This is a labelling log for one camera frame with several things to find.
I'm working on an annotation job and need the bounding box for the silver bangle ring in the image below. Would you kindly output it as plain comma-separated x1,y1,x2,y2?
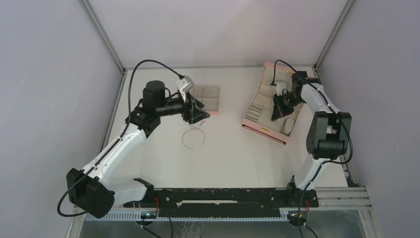
181,127,206,150

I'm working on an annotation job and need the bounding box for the black mounting rail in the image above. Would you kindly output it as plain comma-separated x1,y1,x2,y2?
124,187,319,216

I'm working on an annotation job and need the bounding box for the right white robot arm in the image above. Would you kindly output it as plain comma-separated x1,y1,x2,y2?
271,71,353,206

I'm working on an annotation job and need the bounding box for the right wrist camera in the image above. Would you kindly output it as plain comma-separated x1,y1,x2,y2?
274,81,287,96

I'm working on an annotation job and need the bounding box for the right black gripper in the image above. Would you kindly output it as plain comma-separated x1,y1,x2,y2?
272,92,306,120

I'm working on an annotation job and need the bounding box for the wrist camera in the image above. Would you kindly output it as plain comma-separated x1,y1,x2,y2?
274,81,287,96
176,75,195,102

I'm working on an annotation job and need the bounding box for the right black cable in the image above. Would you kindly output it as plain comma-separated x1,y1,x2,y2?
270,59,354,238

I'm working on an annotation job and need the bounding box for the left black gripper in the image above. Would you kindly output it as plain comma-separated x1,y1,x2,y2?
156,90,210,124

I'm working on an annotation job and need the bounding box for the white slotted cable duct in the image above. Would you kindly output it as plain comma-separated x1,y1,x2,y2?
99,210,289,222

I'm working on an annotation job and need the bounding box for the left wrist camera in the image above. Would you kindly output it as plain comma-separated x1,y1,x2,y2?
176,75,195,102

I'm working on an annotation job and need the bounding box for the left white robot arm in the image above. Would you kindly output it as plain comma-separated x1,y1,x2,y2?
65,77,210,218

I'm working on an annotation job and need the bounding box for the pink compartment tray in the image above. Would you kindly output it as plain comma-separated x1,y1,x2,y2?
189,85,220,116

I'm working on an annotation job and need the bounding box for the pink jewelry box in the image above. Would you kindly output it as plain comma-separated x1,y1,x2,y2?
242,62,303,145

